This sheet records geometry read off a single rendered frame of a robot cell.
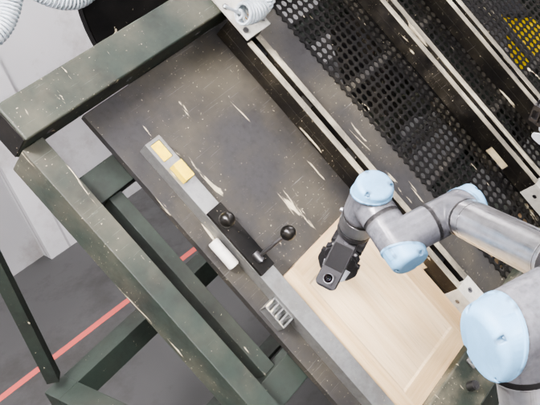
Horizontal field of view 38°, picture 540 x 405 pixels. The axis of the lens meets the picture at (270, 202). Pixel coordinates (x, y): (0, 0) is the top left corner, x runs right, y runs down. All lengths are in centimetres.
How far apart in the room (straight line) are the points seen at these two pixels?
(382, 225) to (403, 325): 70
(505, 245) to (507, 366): 27
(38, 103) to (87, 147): 375
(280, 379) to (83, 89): 83
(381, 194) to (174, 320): 58
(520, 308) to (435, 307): 110
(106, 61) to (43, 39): 346
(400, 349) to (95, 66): 104
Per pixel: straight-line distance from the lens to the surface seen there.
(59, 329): 471
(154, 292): 177
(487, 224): 138
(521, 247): 129
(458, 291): 221
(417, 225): 146
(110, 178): 192
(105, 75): 188
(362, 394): 198
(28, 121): 178
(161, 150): 191
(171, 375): 396
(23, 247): 547
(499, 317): 111
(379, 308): 209
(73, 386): 284
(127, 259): 177
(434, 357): 216
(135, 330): 294
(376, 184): 147
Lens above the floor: 240
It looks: 29 degrees down
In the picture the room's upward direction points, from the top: 20 degrees counter-clockwise
